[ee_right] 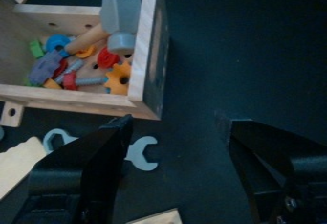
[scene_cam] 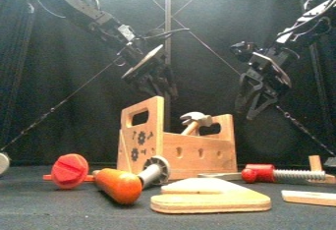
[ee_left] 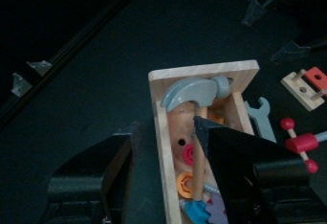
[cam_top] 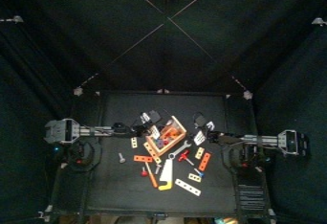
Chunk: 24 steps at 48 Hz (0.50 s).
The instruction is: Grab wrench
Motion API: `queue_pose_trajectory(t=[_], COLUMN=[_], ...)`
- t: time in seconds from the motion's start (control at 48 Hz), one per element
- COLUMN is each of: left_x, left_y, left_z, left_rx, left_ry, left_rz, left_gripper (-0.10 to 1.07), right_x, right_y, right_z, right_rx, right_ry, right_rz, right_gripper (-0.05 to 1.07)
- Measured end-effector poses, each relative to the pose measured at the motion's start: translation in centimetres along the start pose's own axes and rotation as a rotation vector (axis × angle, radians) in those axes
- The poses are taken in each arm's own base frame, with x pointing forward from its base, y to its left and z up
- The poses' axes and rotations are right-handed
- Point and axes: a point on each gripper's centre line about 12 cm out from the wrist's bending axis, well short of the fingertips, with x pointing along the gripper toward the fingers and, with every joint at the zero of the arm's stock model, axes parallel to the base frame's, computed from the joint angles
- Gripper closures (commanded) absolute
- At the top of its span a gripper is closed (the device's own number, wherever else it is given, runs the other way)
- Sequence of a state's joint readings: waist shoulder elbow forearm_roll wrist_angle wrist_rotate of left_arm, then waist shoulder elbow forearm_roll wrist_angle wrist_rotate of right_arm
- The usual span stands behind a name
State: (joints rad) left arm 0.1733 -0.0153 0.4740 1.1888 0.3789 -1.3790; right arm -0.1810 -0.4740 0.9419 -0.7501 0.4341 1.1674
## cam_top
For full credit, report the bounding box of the thin diagonal cord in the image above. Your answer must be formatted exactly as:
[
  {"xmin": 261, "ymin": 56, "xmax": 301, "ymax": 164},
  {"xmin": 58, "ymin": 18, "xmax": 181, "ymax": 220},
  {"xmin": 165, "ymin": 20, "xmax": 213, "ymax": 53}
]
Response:
[
  {"xmin": 77, "ymin": 0, "xmax": 227, "ymax": 88},
  {"xmin": 117, "ymin": 0, "xmax": 249, "ymax": 92}
]

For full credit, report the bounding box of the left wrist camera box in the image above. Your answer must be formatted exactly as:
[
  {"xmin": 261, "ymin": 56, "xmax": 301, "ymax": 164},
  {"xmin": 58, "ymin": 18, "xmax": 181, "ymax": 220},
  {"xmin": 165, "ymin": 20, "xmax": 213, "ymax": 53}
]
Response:
[{"xmin": 146, "ymin": 109, "xmax": 164, "ymax": 124}]

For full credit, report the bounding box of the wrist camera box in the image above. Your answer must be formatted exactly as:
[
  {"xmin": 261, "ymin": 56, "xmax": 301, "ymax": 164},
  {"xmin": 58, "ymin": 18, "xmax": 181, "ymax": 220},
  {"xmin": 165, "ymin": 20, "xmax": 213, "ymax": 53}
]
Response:
[
  {"xmin": 146, "ymin": 109, "xmax": 164, "ymax": 124},
  {"xmin": 193, "ymin": 112, "xmax": 209, "ymax": 128}
]

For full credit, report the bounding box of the red toy T-handle tool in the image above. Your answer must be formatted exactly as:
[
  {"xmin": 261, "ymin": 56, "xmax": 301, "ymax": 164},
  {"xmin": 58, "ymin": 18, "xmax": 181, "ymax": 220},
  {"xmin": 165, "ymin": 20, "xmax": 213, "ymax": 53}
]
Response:
[{"xmin": 176, "ymin": 149, "xmax": 195, "ymax": 167}]

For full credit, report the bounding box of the orange toy plank with holes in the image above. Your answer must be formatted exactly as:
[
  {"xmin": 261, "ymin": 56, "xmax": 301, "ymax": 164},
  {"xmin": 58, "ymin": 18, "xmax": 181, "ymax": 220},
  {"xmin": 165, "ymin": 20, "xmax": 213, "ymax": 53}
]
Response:
[
  {"xmin": 133, "ymin": 154, "xmax": 155, "ymax": 164},
  {"xmin": 197, "ymin": 151, "xmax": 212, "ymax": 172}
]

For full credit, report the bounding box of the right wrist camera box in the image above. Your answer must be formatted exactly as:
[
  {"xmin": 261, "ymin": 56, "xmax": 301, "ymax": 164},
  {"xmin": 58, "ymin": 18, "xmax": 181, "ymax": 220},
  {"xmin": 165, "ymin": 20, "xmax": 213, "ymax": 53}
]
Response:
[{"xmin": 193, "ymin": 112, "xmax": 209, "ymax": 128}]

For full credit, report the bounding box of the black cloth curtain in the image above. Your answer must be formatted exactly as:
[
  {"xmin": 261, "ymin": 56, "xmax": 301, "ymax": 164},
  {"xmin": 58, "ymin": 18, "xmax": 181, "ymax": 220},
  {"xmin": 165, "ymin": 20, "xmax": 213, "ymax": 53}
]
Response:
[{"xmin": 0, "ymin": 0, "xmax": 327, "ymax": 224}]

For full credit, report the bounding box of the long cream toy plank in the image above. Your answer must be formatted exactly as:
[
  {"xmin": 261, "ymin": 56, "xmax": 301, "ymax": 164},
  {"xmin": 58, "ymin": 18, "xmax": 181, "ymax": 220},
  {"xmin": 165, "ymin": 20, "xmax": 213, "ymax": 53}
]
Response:
[{"xmin": 173, "ymin": 178, "xmax": 203, "ymax": 197}]

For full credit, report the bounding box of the orange toy screwdriver red handle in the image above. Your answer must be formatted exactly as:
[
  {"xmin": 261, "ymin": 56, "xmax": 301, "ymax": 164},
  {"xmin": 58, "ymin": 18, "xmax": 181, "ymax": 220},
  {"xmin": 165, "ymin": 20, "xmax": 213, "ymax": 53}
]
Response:
[{"xmin": 140, "ymin": 161, "xmax": 160, "ymax": 190}]

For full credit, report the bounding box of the wooden toy toolbox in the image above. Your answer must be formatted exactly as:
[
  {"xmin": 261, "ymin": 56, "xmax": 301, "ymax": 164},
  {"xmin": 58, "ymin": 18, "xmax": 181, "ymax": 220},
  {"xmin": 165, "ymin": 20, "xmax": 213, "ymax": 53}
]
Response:
[{"xmin": 144, "ymin": 115, "xmax": 188, "ymax": 157}]

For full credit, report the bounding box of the orange toy piece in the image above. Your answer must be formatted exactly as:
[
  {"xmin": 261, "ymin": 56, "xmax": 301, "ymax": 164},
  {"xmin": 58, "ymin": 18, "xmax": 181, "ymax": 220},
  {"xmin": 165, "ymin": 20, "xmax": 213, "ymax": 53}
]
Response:
[{"xmin": 163, "ymin": 127, "xmax": 183, "ymax": 142}]

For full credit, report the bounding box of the long yellow toy plank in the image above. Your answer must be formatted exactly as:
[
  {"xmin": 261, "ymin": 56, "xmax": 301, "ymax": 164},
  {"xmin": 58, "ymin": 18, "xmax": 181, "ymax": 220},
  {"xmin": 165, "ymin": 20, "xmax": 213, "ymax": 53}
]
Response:
[{"xmin": 141, "ymin": 142, "xmax": 164, "ymax": 166}]

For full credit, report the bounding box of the toy saw yellow handle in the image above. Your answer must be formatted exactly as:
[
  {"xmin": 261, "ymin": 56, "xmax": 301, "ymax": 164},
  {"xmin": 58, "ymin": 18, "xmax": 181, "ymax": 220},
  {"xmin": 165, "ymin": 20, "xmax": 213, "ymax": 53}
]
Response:
[{"xmin": 157, "ymin": 158, "xmax": 175, "ymax": 191}]

